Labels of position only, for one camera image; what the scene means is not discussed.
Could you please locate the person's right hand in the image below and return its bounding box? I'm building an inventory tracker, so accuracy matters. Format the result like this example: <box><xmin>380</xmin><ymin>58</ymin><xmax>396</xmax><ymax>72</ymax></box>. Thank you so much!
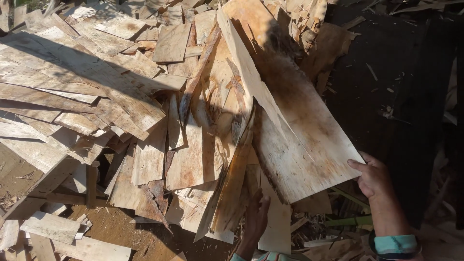
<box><xmin>347</xmin><ymin>151</ymin><xmax>394</xmax><ymax>199</ymax></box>

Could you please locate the person's left hand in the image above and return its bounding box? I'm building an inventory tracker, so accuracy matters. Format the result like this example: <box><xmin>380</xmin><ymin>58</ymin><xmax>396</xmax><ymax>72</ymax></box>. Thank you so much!
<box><xmin>240</xmin><ymin>188</ymin><xmax>271</xmax><ymax>251</ymax></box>

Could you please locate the narrow splintered veneer strip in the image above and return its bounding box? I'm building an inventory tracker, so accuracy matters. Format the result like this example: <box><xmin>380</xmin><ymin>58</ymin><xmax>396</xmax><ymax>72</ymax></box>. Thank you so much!
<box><xmin>194</xmin><ymin>109</ymin><xmax>262</xmax><ymax>243</ymax></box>

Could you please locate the large pale wood veneer sheet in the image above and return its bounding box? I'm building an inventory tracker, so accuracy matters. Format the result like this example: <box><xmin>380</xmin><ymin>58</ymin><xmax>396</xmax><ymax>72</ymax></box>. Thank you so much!
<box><xmin>216</xmin><ymin>0</ymin><xmax>365</xmax><ymax>205</ymax></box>

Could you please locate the teal striped shirt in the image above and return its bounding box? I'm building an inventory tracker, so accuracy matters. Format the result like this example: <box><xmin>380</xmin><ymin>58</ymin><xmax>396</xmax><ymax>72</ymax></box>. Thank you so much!
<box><xmin>229</xmin><ymin>251</ymin><xmax>302</xmax><ymax>261</ymax></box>

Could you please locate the green bamboo stick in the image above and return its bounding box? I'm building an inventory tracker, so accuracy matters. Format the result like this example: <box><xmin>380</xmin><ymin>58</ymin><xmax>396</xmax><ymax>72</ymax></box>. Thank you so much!
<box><xmin>326</xmin><ymin>215</ymin><xmax>373</xmax><ymax>227</ymax></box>

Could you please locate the teal striped sleeve cuff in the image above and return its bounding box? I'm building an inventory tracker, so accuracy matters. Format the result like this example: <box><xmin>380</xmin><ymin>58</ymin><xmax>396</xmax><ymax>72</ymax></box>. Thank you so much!
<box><xmin>369</xmin><ymin>234</ymin><xmax>423</xmax><ymax>261</ymax></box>

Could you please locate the dark wooden platform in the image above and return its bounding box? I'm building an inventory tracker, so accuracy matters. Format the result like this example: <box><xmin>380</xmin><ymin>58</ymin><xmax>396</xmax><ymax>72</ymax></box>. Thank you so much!
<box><xmin>321</xmin><ymin>3</ymin><xmax>464</xmax><ymax>230</ymax></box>

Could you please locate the heap of wood veneer sheets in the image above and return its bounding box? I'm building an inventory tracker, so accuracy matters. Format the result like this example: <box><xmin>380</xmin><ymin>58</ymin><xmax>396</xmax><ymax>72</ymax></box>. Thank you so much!
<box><xmin>0</xmin><ymin>0</ymin><xmax>365</xmax><ymax>261</ymax></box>

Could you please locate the rough wooden frame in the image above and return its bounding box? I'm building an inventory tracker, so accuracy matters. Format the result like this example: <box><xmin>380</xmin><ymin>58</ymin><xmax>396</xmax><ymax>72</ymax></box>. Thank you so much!
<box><xmin>0</xmin><ymin>156</ymin><xmax>109</xmax><ymax>222</ymax></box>

